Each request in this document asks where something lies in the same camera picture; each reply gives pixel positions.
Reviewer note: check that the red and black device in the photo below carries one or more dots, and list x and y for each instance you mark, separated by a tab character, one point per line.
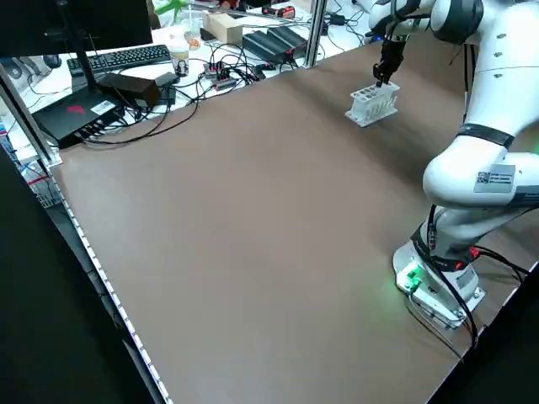
278	11

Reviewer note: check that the dark computer mouse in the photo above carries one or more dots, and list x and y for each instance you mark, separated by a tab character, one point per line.
52	61

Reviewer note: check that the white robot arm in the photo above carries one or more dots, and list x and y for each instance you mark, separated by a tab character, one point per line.
497	84

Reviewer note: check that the black computer monitor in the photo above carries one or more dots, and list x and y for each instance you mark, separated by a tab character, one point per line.
84	25

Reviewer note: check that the black box with red logo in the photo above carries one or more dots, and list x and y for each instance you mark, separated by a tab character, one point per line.
71	122

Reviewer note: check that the small hub with plugs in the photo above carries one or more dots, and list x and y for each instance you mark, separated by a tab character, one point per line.
215	67
227	82

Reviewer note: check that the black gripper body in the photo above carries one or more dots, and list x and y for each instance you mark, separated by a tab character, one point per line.
391	54

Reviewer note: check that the small black adapter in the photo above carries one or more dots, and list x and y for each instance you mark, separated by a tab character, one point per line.
337	19
166	80

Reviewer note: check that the black keyboard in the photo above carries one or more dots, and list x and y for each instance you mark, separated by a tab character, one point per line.
126	56

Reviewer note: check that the black ribbed device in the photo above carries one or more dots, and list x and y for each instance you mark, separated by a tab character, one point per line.
288	38
261	44

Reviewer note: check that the aluminium post with bracket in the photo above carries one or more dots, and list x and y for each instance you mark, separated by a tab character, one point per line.
316	38

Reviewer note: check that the white side desk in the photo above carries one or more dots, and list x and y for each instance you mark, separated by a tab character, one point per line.
46	90

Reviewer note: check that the aluminium frame post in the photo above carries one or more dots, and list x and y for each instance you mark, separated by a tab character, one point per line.
29	122

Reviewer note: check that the printed paper cup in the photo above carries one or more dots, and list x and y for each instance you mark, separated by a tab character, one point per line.
180	63

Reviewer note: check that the black power brick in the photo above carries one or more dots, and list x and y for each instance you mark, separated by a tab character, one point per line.
135	90

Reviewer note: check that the green plant toy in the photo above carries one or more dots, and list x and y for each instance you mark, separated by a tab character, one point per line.
174	6

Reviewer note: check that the brown cardboard box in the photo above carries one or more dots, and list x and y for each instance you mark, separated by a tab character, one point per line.
227	29

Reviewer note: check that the white test tube rack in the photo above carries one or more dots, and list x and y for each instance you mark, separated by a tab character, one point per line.
362	103

